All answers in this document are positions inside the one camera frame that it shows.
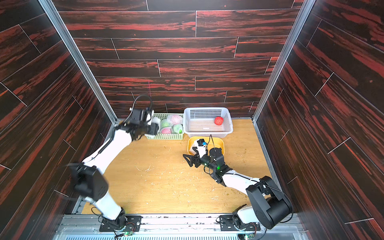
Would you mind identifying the white plastic basket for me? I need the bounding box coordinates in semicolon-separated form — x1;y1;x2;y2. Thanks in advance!
183;107;234;138

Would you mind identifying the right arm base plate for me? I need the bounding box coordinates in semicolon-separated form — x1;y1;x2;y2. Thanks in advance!
216;215;261;232

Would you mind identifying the yellow plastic tray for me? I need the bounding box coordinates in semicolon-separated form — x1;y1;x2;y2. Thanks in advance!
187;137;225;155

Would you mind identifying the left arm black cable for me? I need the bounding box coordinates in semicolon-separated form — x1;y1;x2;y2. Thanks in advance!
127;94;154;121

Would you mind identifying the red apple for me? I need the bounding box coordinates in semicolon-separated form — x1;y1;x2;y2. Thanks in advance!
214;117;224;126

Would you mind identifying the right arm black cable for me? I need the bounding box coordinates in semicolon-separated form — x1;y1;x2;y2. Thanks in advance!
233;172;294;224

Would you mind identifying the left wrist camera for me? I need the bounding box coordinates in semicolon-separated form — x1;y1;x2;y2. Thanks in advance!
145;109;154;125

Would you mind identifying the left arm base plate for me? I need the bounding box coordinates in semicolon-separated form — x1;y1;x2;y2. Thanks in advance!
99;215;143;233

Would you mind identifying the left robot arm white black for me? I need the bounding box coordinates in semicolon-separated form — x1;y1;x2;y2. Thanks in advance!
69;107;159;231

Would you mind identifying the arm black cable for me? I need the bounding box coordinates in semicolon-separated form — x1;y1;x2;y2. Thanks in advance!
127;94;154;121
233;172;294;224

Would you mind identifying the green plastic basket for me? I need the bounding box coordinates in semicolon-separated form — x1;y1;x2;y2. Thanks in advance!
145;113;184;140

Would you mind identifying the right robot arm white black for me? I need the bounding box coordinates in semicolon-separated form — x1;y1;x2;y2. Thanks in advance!
183;147;293;231

